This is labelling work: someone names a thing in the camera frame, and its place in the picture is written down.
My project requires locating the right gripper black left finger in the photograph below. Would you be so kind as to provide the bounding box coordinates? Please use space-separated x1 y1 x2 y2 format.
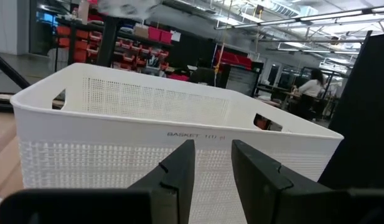
128 139 196 224

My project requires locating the shelf rack with red bins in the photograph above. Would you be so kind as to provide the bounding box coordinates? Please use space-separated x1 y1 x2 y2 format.
54 12 174 74

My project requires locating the black vertical post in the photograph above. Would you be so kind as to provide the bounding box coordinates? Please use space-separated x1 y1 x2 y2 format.
96 15 120 68

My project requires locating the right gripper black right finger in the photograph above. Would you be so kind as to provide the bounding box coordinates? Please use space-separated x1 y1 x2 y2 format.
231 139 348 224

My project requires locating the black office chair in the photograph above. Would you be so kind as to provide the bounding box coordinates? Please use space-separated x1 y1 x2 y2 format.
188 67 217 85

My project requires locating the dark computer monitor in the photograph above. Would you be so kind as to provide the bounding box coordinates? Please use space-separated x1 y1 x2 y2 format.
225 63 264 98

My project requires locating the yellow hanging rope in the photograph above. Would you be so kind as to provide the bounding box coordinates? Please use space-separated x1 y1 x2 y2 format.
213 0 233 88

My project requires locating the white perforated plastic basket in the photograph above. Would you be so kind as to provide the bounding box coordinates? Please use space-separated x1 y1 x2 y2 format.
10 62 345 224

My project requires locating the red storage bins stack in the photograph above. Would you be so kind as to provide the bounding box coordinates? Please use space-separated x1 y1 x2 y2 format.
215 49 253 71

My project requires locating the black diagonal frame bar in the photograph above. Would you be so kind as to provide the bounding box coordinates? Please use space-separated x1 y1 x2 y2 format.
0 49 31 91

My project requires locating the person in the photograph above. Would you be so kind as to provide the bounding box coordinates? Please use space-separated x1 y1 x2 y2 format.
293 68 325 121

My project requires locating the long ceiling light strip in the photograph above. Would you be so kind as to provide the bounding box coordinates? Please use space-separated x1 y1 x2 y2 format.
213 5 384 30

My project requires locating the black partition panel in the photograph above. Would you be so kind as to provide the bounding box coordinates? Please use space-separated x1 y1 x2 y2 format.
317 30 384 191

